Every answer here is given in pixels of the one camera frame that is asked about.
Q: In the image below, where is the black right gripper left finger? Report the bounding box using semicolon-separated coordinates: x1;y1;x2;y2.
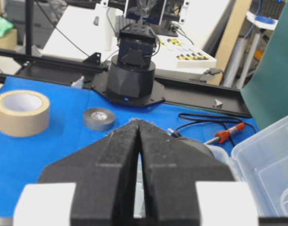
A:
37;121;139;226

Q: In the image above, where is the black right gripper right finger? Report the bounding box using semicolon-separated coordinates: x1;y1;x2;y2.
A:
138;121;234;226

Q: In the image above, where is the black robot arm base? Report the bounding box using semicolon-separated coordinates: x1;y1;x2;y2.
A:
106;22;156;99

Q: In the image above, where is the clear plastic toolbox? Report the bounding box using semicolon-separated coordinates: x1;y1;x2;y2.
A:
206;113;288;218

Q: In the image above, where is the grey tape roll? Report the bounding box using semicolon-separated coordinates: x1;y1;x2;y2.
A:
83;107;116;131

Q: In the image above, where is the blue table mat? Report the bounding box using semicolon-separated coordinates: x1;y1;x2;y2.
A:
0;75;261;218

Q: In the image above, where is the beige masking tape roll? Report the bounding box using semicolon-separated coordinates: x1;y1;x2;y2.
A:
0;90;50;137

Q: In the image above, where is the white box with coloured parts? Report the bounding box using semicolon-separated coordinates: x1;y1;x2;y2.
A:
156;35;217;69

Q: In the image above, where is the green board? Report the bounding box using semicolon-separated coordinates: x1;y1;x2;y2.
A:
241;1;288;130

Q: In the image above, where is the cardboard box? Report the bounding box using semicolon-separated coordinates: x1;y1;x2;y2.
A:
0;29;17;50

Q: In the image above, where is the green cloth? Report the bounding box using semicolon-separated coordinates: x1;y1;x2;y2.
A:
0;16;14;38

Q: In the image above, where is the black cable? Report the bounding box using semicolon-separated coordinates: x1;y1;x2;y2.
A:
175;113;257;145

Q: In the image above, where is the red handled soldering iron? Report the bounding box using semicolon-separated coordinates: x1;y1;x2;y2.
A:
204;122;245;145

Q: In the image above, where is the black aluminium frame rail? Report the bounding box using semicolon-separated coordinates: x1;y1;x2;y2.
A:
0;49;251;118

